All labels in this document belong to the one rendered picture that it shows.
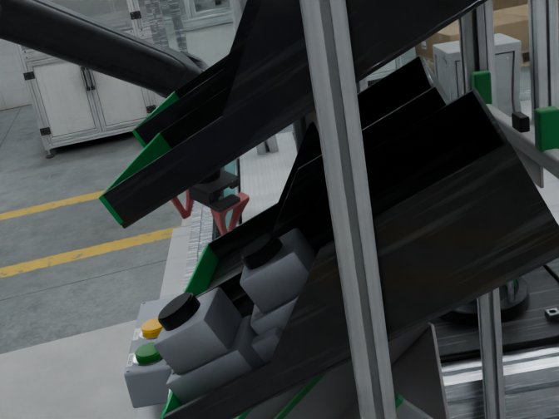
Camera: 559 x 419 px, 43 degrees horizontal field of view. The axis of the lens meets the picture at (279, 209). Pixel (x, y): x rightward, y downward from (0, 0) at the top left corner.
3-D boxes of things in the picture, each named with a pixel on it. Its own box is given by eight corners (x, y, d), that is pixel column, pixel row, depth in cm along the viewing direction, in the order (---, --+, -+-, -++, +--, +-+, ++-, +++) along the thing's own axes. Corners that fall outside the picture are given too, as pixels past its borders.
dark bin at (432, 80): (191, 330, 62) (139, 265, 60) (219, 263, 74) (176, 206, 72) (484, 169, 54) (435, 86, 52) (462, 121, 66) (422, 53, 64)
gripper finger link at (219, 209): (221, 219, 119) (218, 170, 114) (252, 234, 115) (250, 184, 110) (190, 236, 115) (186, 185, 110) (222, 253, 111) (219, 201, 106)
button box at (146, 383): (132, 410, 101) (122, 373, 99) (148, 332, 121) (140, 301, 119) (181, 401, 101) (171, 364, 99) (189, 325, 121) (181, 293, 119)
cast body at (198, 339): (190, 416, 50) (128, 342, 48) (206, 376, 54) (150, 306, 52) (287, 371, 47) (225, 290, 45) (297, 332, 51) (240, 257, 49)
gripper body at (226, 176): (196, 167, 118) (193, 126, 114) (240, 187, 112) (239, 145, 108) (166, 182, 114) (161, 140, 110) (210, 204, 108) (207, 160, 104)
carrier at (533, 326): (413, 374, 90) (404, 287, 86) (378, 287, 113) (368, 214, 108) (602, 342, 90) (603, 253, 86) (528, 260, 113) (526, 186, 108)
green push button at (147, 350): (136, 371, 101) (132, 359, 100) (139, 356, 105) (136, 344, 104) (164, 367, 101) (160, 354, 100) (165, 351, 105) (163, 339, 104)
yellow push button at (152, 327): (141, 344, 107) (138, 333, 107) (145, 331, 111) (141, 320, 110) (167, 340, 107) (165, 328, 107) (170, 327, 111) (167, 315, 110)
